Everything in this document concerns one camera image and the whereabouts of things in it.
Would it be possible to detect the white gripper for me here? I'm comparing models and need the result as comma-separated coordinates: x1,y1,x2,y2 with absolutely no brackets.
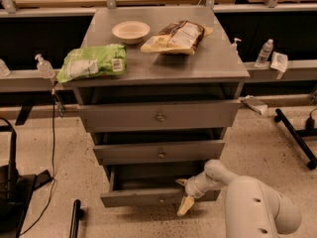
176,174,214,216

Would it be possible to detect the grey bottom drawer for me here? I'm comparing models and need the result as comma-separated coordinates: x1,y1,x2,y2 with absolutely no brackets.
99,162,222,208

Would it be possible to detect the grey drawer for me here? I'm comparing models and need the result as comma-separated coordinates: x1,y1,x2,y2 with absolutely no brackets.
78,100,240,133
93,140,225,166
99,162,222,208

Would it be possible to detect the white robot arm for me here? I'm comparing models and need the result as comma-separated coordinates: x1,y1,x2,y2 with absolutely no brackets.
176,160,302,238

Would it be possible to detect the grey middle drawer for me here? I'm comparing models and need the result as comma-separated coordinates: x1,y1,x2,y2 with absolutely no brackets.
93,140,225,166

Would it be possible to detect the grey drawer cabinet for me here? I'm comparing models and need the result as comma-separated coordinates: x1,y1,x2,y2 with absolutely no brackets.
60,5,251,190

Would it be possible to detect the grey top drawer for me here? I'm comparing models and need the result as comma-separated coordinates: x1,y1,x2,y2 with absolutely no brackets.
78,100,240,133

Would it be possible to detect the black bar on floor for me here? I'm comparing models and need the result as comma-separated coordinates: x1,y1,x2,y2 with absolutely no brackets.
69,199,84,238

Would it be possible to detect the black stand base right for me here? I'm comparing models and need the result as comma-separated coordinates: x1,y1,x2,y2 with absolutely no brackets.
274,109,317,170

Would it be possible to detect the small pump bottle right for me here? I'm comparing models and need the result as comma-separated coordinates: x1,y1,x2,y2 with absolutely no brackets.
231,38,242,54

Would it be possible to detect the brown yellow snack bag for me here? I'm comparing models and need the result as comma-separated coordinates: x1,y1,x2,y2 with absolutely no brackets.
141,21,213,56

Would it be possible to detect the green chip bag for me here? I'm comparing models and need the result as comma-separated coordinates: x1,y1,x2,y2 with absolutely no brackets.
56,44,126,83

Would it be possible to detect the white packet on ledge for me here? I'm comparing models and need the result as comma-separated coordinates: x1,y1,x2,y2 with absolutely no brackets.
270,52,288,72

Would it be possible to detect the clear water bottle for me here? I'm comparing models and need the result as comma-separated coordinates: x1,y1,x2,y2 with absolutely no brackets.
255,39,273,67

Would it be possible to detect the black equipment base left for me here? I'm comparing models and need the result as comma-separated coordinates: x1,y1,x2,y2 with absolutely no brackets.
0,118,53,238

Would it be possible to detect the white paper bowl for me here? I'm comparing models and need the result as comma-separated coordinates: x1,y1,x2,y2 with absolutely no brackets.
112,21,151,45

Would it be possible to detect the left hand sanitizer bottle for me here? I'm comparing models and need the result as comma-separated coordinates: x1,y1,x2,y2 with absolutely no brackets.
35,54,55,78

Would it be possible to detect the folded cloth on rail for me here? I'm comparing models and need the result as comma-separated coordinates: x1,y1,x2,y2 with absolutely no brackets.
241,95,267,115

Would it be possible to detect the black cable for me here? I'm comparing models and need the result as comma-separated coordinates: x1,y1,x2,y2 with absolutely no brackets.
19,88,66,238

